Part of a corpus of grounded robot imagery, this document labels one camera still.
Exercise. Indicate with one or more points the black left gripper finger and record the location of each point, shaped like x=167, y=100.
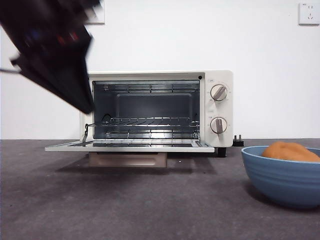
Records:
x=89, y=82
x=55, y=75

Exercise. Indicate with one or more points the white glass oven door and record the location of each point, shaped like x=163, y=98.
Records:
x=125, y=149

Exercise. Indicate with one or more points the brown potato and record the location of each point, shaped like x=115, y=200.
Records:
x=290, y=151

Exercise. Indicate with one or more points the blue ribbed bowl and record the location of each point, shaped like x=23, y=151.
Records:
x=282, y=182

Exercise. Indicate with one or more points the large-marked temperature oven knob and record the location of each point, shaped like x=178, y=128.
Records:
x=219, y=92

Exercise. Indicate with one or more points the timer oven knob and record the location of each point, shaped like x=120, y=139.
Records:
x=218, y=125

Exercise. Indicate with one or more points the white toaster oven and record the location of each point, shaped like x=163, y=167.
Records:
x=217, y=145

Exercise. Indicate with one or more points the white wall socket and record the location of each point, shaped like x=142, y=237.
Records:
x=96, y=17
x=310, y=15

